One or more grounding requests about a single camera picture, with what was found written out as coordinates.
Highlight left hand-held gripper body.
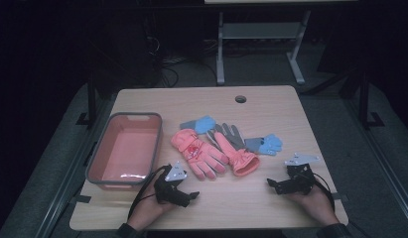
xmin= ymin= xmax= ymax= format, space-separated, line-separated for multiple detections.
xmin=154 ymin=161 xmax=192 ymax=204

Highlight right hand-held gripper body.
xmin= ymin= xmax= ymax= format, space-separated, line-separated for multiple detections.
xmin=280 ymin=152 xmax=321 ymax=196

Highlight blue and grey glove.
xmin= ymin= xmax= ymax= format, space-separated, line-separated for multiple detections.
xmin=243 ymin=133 xmax=284 ymax=157
xmin=179 ymin=115 xmax=217 ymax=135

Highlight pink plastic basket grey rim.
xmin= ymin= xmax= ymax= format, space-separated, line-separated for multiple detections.
xmin=85 ymin=111 xmax=164 ymax=191

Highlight person's right hand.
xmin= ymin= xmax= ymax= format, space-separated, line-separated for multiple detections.
xmin=286 ymin=185 xmax=340 ymax=228

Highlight person's left hand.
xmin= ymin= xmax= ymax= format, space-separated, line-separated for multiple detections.
xmin=126 ymin=178 xmax=176 ymax=232

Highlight pink glove with red print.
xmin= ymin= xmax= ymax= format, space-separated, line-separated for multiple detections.
xmin=170 ymin=128 xmax=230 ymax=181

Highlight pink glove with grey palm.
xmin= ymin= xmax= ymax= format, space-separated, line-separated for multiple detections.
xmin=205 ymin=122 xmax=261 ymax=178

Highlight black metal stand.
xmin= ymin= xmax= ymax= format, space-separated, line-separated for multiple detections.
xmin=357 ymin=68 xmax=386 ymax=131
xmin=75 ymin=70 xmax=98 ymax=128

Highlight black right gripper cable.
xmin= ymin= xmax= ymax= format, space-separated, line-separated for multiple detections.
xmin=310 ymin=172 xmax=336 ymax=212

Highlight grey metal rail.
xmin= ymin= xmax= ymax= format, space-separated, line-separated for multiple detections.
xmin=34 ymin=97 xmax=111 ymax=238
xmin=343 ymin=97 xmax=408 ymax=230

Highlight black floor cables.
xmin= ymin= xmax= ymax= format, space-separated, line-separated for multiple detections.
xmin=143 ymin=35 xmax=219 ymax=88

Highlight white metal table frame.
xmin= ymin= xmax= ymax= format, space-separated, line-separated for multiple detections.
xmin=215 ymin=9 xmax=312 ymax=86

